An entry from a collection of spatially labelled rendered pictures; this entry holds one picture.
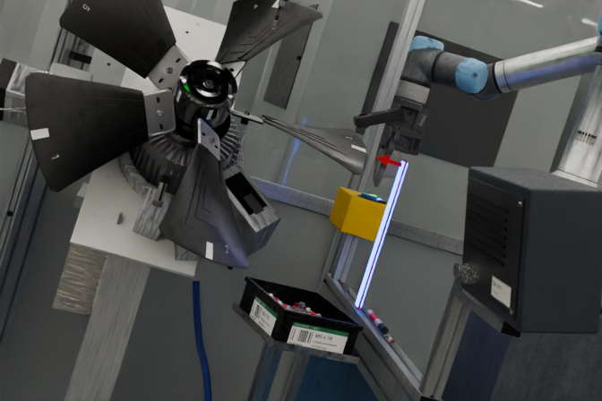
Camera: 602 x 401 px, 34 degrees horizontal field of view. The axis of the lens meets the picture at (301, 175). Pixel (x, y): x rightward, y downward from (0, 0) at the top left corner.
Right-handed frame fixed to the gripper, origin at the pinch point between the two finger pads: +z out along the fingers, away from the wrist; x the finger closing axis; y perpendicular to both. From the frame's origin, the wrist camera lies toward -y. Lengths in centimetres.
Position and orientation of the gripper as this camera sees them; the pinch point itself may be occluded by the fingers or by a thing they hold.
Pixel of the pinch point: (374, 180)
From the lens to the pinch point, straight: 234.3
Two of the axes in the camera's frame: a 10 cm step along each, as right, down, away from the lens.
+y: 9.4, 2.9, 1.7
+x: -1.4, -1.2, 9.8
